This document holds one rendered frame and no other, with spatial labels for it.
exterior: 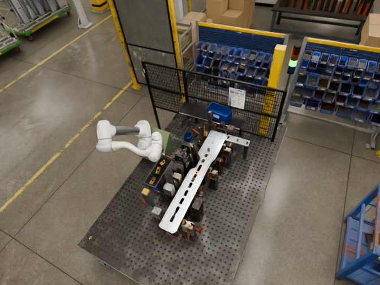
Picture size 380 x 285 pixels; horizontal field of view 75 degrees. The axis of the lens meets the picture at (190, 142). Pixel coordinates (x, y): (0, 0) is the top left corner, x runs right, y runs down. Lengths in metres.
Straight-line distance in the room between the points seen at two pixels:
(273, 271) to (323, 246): 0.72
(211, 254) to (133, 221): 0.92
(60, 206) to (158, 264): 2.11
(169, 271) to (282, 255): 1.50
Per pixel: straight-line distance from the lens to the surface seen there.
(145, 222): 2.97
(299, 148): 4.50
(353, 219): 3.88
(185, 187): 2.72
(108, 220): 3.11
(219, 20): 6.66
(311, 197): 4.03
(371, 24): 5.14
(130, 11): 4.78
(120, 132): 2.79
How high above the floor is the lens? 3.35
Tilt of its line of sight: 50 degrees down
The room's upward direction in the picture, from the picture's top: 7 degrees counter-clockwise
